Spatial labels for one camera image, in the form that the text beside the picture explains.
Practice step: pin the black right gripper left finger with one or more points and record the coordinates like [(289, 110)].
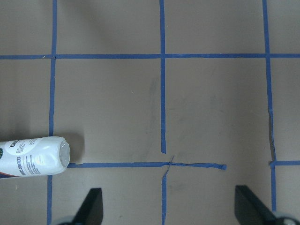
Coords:
[(91, 210)]

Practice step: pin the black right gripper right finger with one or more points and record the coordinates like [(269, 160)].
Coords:
[(249, 209)]

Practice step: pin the clear tennis ball can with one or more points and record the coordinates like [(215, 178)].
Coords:
[(34, 157)]

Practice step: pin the brown paper table cover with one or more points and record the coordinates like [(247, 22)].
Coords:
[(167, 105)]

